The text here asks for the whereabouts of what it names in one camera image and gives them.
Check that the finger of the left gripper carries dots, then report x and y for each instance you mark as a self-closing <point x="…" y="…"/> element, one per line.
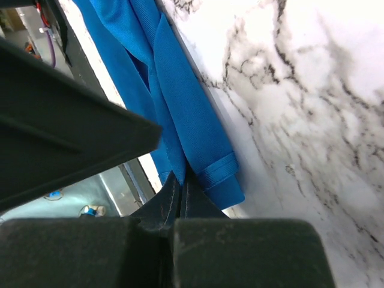
<point x="55" y="132"/>

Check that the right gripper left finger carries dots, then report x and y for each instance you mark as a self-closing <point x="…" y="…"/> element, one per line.
<point x="87" y="251"/>

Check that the blue satin napkin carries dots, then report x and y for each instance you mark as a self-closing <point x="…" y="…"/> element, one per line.
<point x="156" y="81"/>

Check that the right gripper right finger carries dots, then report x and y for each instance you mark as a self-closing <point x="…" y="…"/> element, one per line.
<point x="211" y="250"/>

